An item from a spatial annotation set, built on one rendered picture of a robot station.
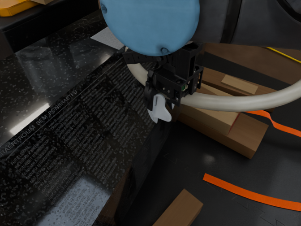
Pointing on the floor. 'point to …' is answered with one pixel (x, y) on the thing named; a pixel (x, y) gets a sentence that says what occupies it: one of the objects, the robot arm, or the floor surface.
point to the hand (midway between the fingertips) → (161, 110)
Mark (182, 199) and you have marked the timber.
